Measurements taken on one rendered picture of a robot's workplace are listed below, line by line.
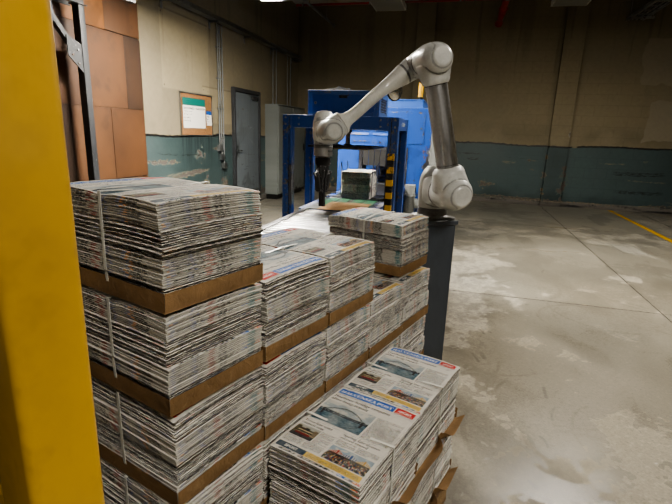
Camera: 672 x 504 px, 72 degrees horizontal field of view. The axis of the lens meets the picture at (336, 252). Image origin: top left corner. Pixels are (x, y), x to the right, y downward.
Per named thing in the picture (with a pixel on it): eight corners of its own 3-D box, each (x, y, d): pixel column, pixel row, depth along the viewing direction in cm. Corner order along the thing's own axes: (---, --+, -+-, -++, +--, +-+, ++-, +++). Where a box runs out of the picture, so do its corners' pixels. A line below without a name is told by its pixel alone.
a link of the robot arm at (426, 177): (440, 204, 255) (443, 164, 249) (455, 210, 237) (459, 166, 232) (412, 204, 251) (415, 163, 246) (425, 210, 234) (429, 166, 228)
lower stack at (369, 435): (447, 499, 187) (462, 365, 172) (349, 678, 125) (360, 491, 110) (381, 469, 203) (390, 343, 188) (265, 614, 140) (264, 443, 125)
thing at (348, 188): (369, 199, 448) (371, 172, 442) (339, 197, 455) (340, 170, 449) (376, 195, 484) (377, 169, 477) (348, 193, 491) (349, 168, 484)
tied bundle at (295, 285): (329, 328, 144) (332, 257, 138) (266, 365, 120) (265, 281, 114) (240, 301, 164) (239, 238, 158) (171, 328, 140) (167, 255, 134)
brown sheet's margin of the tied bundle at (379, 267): (426, 263, 220) (427, 254, 219) (400, 277, 196) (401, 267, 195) (396, 257, 228) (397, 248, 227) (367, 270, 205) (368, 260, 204)
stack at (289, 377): (418, 424, 236) (433, 267, 215) (266, 615, 140) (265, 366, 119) (353, 399, 256) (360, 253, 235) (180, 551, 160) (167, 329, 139)
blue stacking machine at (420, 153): (430, 248, 604) (445, 79, 552) (334, 239, 635) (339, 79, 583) (436, 227, 745) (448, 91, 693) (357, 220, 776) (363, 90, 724)
